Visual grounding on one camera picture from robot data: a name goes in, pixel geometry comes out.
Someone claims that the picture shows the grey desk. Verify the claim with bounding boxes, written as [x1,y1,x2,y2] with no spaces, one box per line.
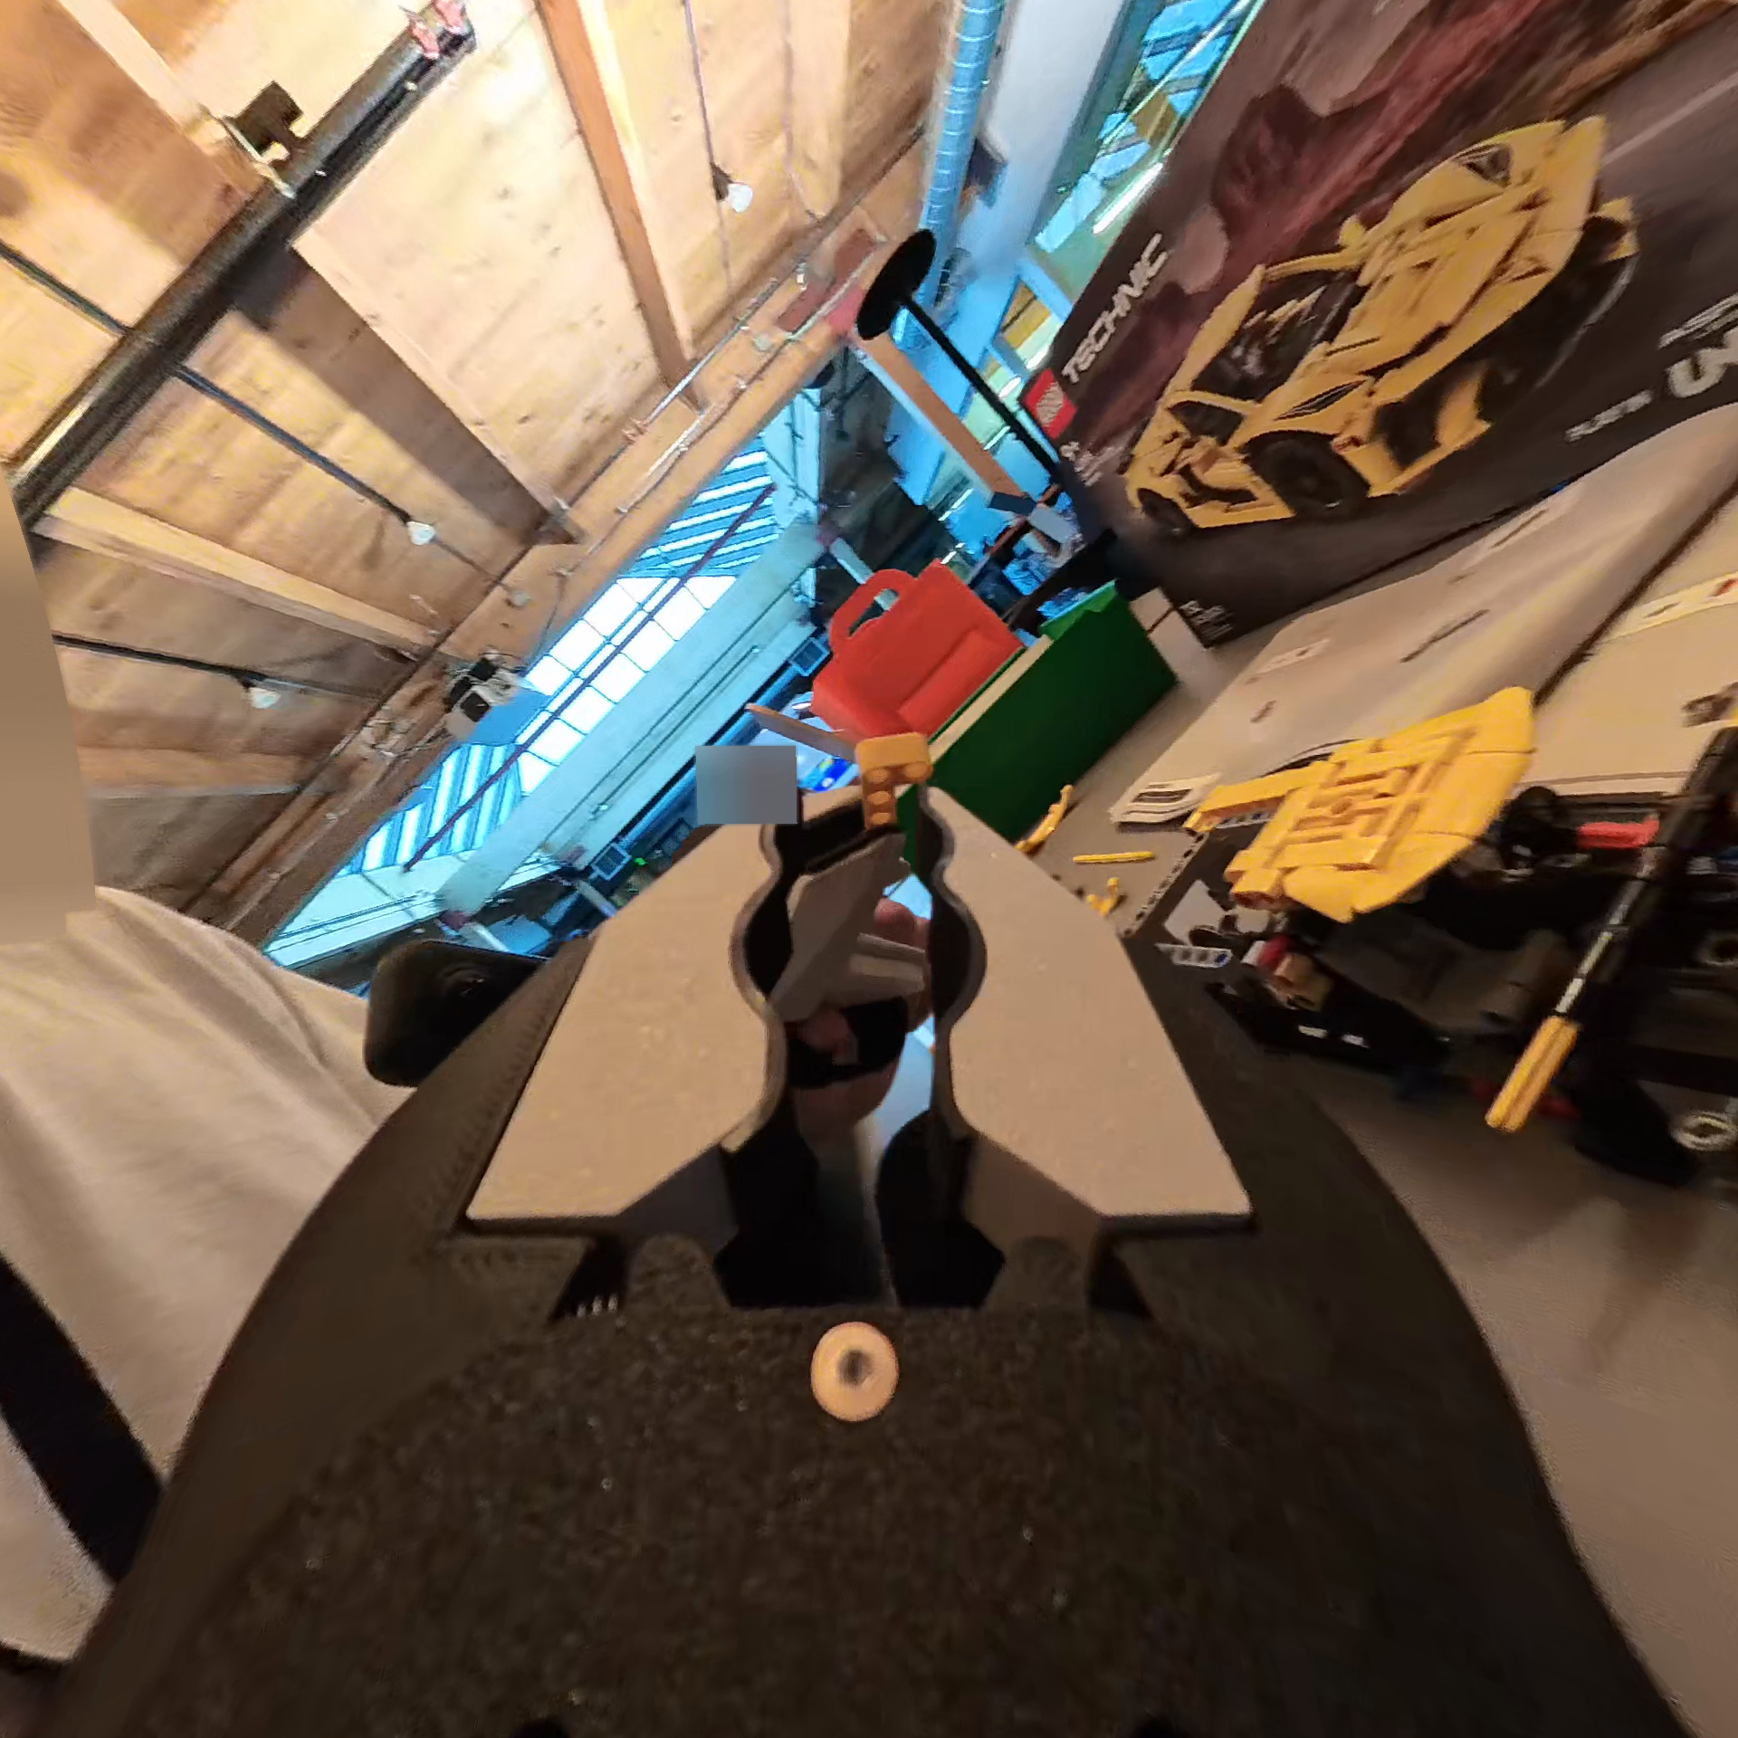
[1010,447,1738,1738]

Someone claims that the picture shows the person's white shirt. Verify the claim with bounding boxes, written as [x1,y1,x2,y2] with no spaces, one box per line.
[0,889,412,1666]

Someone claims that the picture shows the toy car set box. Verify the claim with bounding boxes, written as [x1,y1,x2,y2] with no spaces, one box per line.
[1045,0,1738,653]

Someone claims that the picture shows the ceiling camera unit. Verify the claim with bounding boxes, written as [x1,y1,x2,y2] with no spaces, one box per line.
[444,660,525,743]

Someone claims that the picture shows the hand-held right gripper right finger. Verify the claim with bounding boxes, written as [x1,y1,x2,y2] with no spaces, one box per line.
[908,794,1254,1256]

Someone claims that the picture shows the red plastic carry case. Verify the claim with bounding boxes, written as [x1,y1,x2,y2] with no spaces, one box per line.
[810,566,1027,746]

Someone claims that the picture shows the partly built toy brick car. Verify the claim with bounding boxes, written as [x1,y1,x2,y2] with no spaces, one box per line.
[1127,686,1738,1189]

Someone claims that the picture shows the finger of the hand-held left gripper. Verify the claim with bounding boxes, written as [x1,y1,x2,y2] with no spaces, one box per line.
[770,835,908,1025]

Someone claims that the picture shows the silver ventilation duct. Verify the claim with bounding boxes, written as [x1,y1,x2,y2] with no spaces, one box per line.
[921,0,1017,235]

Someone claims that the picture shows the scattered yellow black bricks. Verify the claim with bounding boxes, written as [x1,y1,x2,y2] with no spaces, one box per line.
[1018,783,1155,916]

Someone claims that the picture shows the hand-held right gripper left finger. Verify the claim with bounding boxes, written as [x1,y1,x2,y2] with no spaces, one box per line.
[460,816,818,1256]

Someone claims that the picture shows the black pole stand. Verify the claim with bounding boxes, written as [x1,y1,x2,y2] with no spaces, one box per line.
[857,231,1069,497]

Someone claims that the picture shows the black harness strap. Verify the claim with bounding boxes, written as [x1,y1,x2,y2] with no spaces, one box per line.
[0,1254,165,1582]

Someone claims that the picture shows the yellow angled brick beam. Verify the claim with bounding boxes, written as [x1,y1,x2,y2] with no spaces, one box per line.
[859,733,937,830]

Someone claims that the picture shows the green storage bin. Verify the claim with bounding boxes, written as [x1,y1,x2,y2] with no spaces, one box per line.
[928,584,1180,843]

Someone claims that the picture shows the closed instruction booklet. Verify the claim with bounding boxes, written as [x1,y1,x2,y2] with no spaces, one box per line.
[1109,479,1738,830]

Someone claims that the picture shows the person's left hand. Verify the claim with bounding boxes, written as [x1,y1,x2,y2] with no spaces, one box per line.
[794,900,938,1132]

